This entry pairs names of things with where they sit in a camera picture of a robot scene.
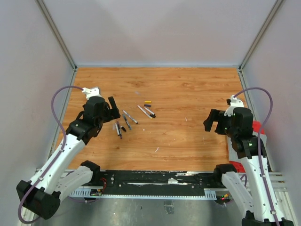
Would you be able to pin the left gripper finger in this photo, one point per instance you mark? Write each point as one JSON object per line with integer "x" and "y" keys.
{"x": 115, "y": 114}
{"x": 112, "y": 102}

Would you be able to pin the purple gel pen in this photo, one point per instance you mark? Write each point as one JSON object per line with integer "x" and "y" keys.
{"x": 119, "y": 129}

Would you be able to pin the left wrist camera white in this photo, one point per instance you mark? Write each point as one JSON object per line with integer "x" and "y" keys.
{"x": 92, "y": 92}

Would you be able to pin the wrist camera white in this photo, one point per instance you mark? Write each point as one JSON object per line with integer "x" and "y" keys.
{"x": 233, "y": 103}
{"x": 92, "y": 92}

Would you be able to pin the aluminium frame rail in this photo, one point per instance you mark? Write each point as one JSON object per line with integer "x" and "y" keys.
{"x": 254, "y": 195}

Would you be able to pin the blue gel pen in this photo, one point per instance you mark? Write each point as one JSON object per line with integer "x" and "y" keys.
{"x": 126, "y": 121}

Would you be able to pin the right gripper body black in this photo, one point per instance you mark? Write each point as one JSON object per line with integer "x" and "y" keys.
{"x": 225, "y": 126}

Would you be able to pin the white pen with lettering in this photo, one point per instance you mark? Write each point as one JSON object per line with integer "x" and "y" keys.
{"x": 132, "y": 118}

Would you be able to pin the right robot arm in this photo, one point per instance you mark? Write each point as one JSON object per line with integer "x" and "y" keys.
{"x": 257, "y": 203}

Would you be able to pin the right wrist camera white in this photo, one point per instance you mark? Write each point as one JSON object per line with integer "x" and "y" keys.
{"x": 233, "y": 103}

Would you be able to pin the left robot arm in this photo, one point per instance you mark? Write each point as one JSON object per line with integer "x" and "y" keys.
{"x": 53, "y": 153}

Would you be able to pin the white pen black end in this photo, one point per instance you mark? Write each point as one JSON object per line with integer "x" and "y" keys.
{"x": 151, "y": 112}

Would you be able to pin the white marker yellow end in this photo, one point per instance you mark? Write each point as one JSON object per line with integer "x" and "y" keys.
{"x": 144, "y": 111}

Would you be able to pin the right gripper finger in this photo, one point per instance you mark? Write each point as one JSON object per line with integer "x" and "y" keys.
{"x": 208, "y": 124}
{"x": 213, "y": 115}

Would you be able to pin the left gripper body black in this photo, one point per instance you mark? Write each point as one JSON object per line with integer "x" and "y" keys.
{"x": 106, "y": 117}

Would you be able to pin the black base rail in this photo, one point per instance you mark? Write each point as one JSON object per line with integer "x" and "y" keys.
{"x": 157, "y": 183}

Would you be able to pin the white thin pen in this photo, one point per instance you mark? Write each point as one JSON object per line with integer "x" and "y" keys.
{"x": 116, "y": 127}

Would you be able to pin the red and grey cloth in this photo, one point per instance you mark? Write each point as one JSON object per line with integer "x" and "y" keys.
{"x": 241, "y": 147}

